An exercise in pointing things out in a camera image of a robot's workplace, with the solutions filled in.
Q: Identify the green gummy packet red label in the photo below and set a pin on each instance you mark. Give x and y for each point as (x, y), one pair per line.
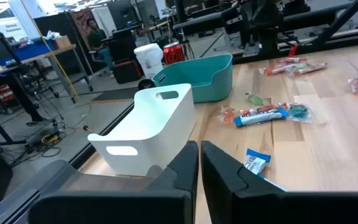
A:
(255, 100)

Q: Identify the wooden top workbench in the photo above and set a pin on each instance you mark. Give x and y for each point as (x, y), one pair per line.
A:
(42, 56)

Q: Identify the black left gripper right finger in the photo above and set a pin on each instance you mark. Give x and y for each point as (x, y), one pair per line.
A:
(275, 208)

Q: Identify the white equipment cabinet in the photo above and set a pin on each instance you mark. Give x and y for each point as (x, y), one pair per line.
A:
(8, 25)

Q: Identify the cardboard box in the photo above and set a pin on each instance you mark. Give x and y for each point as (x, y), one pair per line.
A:
(62, 42)

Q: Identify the blue cloth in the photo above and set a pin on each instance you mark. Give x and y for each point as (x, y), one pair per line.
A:
(33, 49)

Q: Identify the red tag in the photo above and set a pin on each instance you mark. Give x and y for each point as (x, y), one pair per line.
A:
(294, 51)

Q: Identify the person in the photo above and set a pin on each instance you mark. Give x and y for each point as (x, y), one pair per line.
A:
(96, 40)

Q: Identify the black mat striped edge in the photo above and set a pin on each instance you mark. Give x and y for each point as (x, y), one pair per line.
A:
(113, 96)

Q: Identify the blue white Hershey's bar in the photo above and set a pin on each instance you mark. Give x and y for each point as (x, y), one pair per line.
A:
(255, 161)
(259, 119)

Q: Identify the black standing desk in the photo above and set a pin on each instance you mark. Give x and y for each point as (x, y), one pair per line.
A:
(23, 96)

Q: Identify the black storage box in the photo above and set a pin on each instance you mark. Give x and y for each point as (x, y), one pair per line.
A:
(126, 73)

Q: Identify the teal plastic bin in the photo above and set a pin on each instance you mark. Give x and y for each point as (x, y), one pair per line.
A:
(210, 90)

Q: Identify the teal gummy rings packet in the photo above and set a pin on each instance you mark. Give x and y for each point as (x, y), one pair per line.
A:
(298, 112)

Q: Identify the colourful patterned quilt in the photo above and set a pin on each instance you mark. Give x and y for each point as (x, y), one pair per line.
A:
(81, 25)

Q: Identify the white plastic bucket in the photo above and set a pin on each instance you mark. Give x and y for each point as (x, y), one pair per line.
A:
(149, 59)

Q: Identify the black frame clamp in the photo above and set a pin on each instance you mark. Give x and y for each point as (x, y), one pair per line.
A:
(146, 84)

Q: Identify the red soda can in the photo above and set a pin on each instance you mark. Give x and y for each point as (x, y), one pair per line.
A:
(173, 53)

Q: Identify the white plastic bin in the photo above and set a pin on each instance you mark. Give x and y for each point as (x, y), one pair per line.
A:
(154, 124)

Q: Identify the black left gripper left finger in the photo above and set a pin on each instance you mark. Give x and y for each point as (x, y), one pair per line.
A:
(120, 208)

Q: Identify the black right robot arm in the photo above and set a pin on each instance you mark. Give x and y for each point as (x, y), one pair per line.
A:
(266, 25)

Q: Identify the green gummy rings packet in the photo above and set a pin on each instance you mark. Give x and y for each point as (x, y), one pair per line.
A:
(300, 67)

